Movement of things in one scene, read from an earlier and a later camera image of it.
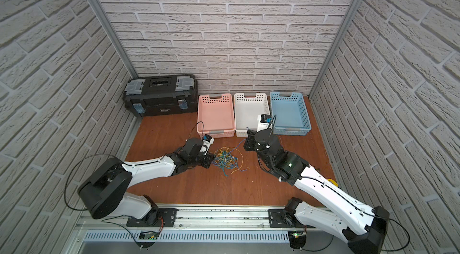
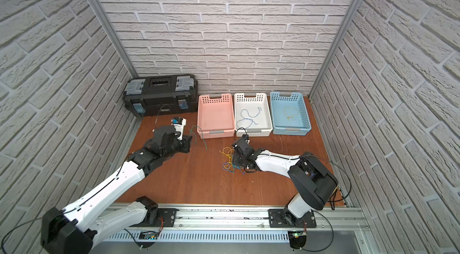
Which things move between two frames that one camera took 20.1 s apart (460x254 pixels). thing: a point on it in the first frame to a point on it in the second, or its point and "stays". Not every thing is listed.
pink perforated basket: (217, 115) stays
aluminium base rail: (212, 224) stays
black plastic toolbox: (162, 95) stays
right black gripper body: (251, 145) to (238, 161)
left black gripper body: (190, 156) to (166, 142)
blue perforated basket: (291, 117) stays
